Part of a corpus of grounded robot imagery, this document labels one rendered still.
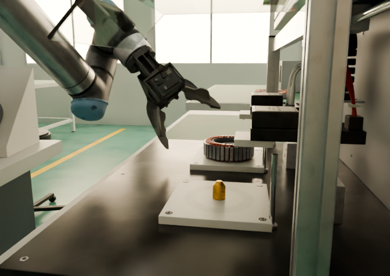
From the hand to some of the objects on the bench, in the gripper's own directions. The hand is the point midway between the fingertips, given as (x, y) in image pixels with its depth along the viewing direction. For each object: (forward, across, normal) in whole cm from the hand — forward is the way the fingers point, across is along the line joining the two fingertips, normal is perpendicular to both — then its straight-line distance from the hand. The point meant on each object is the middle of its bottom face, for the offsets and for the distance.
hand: (195, 129), depth 75 cm
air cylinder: (+20, +12, -3) cm, 23 cm away
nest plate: (+10, +2, +1) cm, 10 cm away
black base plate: (+14, -4, -10) cm, 18 cm away
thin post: (+19, -6, -28) cm, 34 cm away
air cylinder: (+23, +1, -24) cm, 34 cm away
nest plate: (+13, -9, -21) cm, 26 cm away
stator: (+9, +2, 0) cm, 9 cm away
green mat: (+20, +40, +42) cm, 61 cm away
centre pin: (+12, -8, -21) cm, 26 cm away
